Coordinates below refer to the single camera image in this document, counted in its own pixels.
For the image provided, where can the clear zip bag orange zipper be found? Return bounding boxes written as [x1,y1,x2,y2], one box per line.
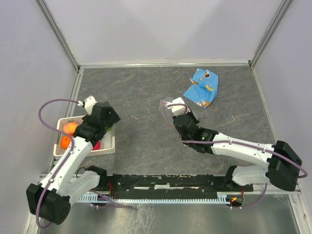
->
[159,97,198,129]

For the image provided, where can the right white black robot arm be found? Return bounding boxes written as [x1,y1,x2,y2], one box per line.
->
[173,112,303,192]

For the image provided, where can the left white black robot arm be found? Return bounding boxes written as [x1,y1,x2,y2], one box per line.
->
[26,97,120,228]

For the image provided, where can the red apple toy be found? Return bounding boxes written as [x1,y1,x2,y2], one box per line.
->
[93,141,101,151]

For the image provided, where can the peach toy fruit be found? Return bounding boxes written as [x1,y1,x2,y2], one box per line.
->
[63,121,79,135]

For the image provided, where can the blue patterned cloth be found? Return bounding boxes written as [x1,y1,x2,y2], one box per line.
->
[183,68,219,108]

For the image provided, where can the orange toy fruit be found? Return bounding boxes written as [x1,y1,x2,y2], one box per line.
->
[60,136,71,150]

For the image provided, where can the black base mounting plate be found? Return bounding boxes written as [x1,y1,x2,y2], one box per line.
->
[93,174,254,199]

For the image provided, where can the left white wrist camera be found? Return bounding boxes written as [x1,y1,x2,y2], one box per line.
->
[77,96,97,115]

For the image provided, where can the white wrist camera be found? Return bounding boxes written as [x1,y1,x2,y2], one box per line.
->
[77,96,97,115]
[165,97,190,117]

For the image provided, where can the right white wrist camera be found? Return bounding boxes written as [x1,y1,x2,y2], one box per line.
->
[165,97,190,117]

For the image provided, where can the light blue cable duct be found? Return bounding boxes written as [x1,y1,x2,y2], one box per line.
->
[77,193,230,205]

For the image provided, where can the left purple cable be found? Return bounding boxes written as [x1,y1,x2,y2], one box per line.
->
[35,98,81,229]

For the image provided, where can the purple cable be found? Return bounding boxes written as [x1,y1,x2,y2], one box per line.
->
[166,103,308,208]
[35,98,81,229]

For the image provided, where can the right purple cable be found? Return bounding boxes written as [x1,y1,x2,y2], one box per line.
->
[166,103,308,208]

